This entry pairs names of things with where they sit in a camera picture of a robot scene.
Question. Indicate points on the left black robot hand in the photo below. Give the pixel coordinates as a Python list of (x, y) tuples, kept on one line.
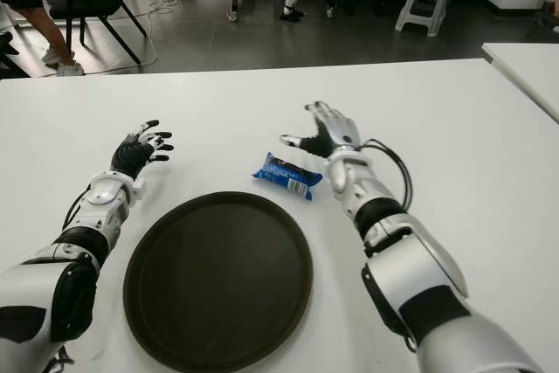
[(129, 156)]

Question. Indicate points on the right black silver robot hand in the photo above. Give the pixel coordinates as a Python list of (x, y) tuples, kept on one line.
[(336, 128)]

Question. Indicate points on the blue Oreo cookie package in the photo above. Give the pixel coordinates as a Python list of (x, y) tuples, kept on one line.
[(279, 172)]

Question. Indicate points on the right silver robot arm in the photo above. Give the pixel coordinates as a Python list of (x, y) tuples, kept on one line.
[(419, 268)]

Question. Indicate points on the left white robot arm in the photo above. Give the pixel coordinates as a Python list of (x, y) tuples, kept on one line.
[(35, 290)]

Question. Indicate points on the person in black shorts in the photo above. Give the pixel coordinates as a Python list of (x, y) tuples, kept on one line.
[(48, 32)]

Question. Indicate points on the round dark brown tray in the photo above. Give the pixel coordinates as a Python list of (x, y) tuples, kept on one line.
[(218, 281)]

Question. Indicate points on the black chair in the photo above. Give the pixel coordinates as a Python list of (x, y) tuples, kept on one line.
[(87, 2)]

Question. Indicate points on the white side table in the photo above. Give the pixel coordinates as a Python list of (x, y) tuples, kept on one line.
[(528, 67)]

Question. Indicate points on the black chair frame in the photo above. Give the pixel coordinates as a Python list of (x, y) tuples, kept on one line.
[(6, 52)]

